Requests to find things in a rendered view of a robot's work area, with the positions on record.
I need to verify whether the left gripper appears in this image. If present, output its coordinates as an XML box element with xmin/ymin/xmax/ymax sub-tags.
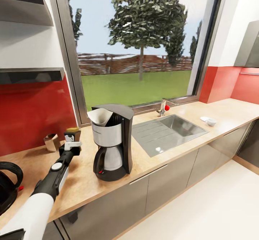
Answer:
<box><xmin>58</xmin><ymin>144</ymin><xmax>81</xmax><ymax>160</ymax></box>

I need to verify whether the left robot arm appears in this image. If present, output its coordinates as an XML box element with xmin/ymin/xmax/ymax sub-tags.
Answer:
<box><xmin>0</xmin><ymin>142</ymin><xmax>82</xmax><ymax>240</ymax></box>

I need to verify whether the coffee cup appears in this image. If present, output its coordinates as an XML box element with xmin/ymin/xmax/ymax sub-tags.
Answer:
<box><xmin>206</xmin><ymin>119</ymin><xmax>217</xmax><ymax>126</ymax></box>

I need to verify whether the paper coffee filter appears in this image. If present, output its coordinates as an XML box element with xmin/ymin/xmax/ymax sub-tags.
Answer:
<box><xmin>87</xmin><ymin>108</ymin><xmax>113</xmax><ymax>127</ymax></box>

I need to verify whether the bottle of coffee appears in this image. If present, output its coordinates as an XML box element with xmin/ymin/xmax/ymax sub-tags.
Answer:
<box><xmin>64</xmin><ymin>128</ymin><xmax>81</xmax><ymax>142</ymax></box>

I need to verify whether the electric kettle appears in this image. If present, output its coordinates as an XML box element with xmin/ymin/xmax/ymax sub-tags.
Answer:
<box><xmin>0</xmin><ymin>162</ymin><xmax>24</xmax><ymax>216</ymax></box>

